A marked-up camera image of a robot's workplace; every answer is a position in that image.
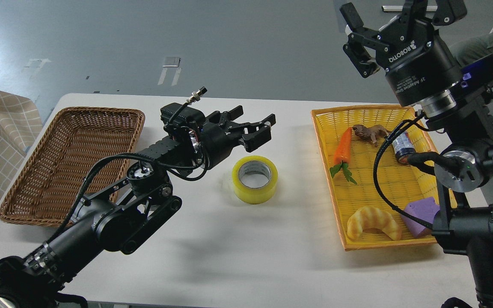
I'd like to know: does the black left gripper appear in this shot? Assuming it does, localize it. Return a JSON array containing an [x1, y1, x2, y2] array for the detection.
[[200, 105, 276, 169]]

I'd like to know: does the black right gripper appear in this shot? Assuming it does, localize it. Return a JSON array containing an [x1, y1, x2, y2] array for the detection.
[[340, 0, 467, 107]]

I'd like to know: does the yellow tape roll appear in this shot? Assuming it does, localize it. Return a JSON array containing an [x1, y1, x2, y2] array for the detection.
[[232, 155, 279, 204]]

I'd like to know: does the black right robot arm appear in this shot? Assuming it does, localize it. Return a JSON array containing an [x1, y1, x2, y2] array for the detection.
[[335, 0, 493, 308]]

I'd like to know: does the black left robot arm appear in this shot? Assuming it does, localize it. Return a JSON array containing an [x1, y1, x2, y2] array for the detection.
[[0, 87, 276, 308]]

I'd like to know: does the white desk foot bar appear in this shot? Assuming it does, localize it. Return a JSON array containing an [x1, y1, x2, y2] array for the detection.
[[381, 5, 437, 12]]

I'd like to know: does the person grey trouser leg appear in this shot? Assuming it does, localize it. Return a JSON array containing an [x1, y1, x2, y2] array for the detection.
[[449, 33, 493, 67]]

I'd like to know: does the brown toy dinosaur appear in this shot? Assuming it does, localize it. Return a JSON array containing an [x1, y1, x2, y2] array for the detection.
[[352, 124, 391, 148]]

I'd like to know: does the orange toy carrot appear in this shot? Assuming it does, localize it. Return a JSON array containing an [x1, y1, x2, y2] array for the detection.
[[329, 127, 357, 185]]

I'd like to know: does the small blue can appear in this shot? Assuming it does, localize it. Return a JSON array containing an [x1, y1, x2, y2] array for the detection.
[[392, 131, 417, 165]]

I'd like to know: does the yellow plastic basket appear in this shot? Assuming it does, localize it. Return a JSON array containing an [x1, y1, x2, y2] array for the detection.
[[311, 104, 438, 251]]

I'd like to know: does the toy croissant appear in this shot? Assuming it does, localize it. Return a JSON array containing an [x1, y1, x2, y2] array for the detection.
[[347, 206, 402, 240]]

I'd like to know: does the purple foam block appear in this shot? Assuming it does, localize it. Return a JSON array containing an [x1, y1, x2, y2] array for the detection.
[[401, 197, 440, 239]]

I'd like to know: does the brown wicker basket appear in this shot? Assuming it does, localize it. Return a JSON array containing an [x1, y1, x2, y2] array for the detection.
[[0, 107, 145, 227]]

